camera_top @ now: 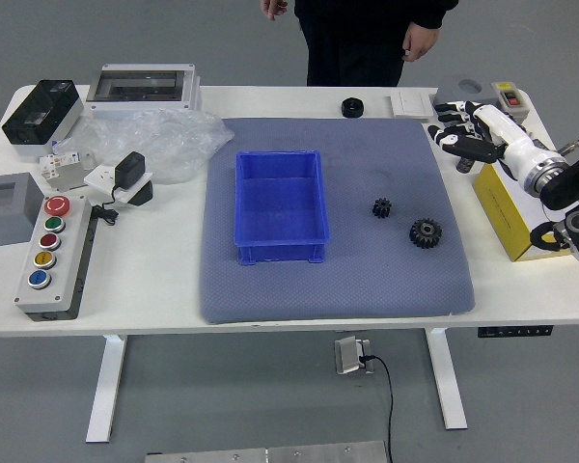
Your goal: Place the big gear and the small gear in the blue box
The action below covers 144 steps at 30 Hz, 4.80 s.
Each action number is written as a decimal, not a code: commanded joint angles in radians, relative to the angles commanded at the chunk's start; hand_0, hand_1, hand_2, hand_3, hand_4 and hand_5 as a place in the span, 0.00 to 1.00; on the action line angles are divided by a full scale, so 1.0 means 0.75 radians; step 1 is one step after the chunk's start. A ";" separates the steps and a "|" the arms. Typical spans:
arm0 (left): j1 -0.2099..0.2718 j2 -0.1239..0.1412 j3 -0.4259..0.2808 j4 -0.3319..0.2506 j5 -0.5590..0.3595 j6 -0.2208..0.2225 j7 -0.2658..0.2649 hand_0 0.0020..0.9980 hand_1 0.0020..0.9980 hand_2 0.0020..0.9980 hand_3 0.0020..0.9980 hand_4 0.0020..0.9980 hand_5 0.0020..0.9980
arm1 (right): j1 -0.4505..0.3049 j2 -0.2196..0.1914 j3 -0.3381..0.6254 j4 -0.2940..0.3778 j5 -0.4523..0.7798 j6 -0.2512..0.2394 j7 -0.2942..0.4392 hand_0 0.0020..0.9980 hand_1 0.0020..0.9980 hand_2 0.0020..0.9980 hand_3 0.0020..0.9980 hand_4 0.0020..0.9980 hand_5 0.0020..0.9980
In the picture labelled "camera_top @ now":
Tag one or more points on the black cylindrical capacitor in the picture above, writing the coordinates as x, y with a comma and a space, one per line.
464, 165

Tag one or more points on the blue plastic box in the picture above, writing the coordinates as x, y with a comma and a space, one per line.
280, 207

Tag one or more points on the black power adapter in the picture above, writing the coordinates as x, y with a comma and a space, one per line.
129, 169

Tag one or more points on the silver floor socket box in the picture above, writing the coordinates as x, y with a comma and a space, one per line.
350, 357

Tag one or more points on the yellow white cardboard box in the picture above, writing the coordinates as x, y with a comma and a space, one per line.
502, 212

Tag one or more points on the clear plastic bag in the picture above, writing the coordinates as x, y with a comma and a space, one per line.
164, 140

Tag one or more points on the black table control panel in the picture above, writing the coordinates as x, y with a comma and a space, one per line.
516, 332

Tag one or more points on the big black gear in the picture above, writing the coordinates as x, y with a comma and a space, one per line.
425, 234

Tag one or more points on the grey red-button switch box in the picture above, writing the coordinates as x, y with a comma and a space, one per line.
511, 99

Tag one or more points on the small black gear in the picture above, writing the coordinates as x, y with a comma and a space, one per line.
381, 208

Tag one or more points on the white table leg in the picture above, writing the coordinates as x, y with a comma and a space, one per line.
448, 386
107, 386

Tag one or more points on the person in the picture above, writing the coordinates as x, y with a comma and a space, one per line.
357, 43

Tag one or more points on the person's right hand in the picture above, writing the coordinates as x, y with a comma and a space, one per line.
274, 7

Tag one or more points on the grey-blue padded mat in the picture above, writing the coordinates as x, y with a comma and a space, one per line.
270, 289

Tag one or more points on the grey metal plate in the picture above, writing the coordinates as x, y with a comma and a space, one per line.
270, 453

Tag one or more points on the grey block with square recess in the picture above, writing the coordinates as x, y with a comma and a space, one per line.
9, 217

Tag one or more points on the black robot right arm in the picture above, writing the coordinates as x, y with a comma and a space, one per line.
571, 188

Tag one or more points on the black-lid white enclosure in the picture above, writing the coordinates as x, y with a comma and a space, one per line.
38, 116

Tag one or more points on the white socket on black base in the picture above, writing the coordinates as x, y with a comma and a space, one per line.
137, 193

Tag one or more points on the grey clear-lid distribution box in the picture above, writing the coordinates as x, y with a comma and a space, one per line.
140, 87

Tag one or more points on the white circuit breaker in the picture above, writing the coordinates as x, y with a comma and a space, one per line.
63, 166

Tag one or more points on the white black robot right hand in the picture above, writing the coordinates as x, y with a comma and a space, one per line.
506, 132

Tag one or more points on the five-button grey control box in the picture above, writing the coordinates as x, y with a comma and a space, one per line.
53, 260

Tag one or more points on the person's left hand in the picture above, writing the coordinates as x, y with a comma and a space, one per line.
420, 42

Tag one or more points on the white wall switch panel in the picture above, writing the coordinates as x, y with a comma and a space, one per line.
410, 104

